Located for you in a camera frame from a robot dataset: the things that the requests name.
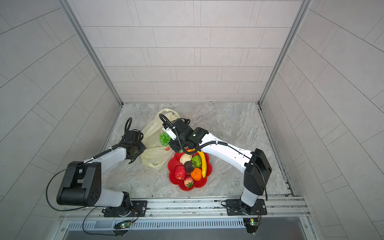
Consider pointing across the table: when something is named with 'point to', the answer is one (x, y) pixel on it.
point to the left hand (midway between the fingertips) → (146, 145)
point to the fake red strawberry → (188, 182)
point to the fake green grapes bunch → (164, 138)
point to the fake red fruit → (180, 172)
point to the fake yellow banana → (204, 162)
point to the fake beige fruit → (185, 157)
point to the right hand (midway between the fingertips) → (172, 143)
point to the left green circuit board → (122, 224)
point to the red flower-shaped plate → (174, 162)
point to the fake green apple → (196, 161)
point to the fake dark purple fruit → (188, 166)
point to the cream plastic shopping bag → (155, 154)
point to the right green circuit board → (253, 222)
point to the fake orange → (196, 174)
